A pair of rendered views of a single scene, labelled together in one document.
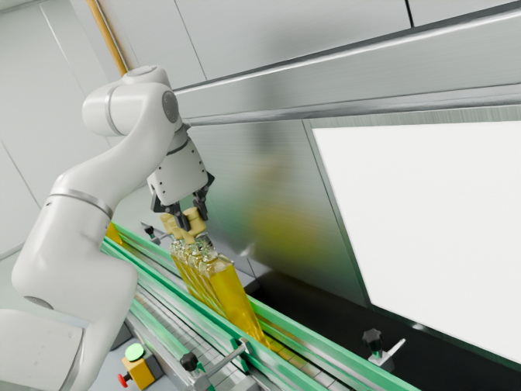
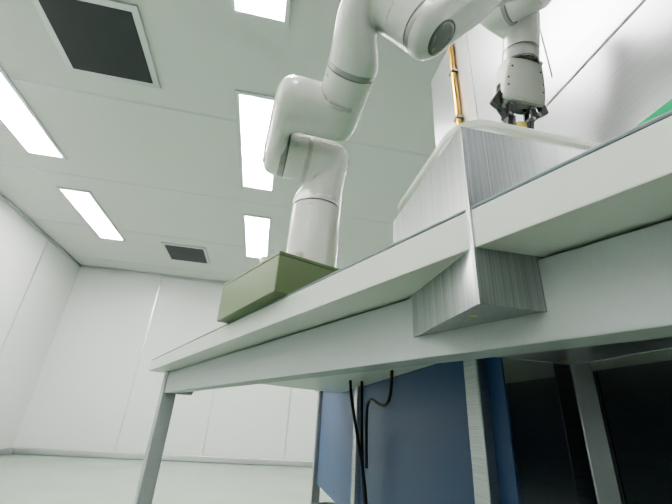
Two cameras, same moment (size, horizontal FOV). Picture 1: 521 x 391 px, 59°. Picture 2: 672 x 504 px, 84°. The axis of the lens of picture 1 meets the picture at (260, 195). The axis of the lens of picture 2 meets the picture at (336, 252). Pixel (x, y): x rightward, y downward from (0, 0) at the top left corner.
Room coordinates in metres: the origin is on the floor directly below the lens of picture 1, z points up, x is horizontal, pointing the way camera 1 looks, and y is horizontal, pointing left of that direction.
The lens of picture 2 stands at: (0.16, 0.32, 0.59)
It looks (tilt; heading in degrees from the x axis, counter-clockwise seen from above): 25 degrees up; 17
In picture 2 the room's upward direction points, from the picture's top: 4 degrees clockwise
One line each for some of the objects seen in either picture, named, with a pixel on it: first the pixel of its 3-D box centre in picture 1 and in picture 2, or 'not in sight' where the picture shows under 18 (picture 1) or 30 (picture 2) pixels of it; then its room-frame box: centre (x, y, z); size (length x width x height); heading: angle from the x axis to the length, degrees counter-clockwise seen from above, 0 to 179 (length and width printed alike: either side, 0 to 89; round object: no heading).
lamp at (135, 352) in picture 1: (134, 351); not in sight; (1.04, 0.45, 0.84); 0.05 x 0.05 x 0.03
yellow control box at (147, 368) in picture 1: (142, 368); not in sight; (1.04, 0.45, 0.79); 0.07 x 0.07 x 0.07; 27
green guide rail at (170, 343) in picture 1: (96, 268); not in sight; (1.49, 0.61, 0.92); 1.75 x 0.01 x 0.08; 27
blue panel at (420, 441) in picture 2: not in sight; (385, 445); (1.50, 0.52, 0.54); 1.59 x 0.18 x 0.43; 27
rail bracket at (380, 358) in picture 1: (392, 361); not in sight; (0.57, -0.09, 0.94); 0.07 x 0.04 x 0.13; 117
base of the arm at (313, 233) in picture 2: not in sight; (305, 244); (0.74, 0.55, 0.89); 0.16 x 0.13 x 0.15; 145
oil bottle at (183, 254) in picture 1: (206, 284); not in sight; (0.95, 0.19, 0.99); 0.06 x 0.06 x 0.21; 27
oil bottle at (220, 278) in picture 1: (229, 299); not in sight; (0.85, 0.14, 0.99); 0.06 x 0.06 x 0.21; 28
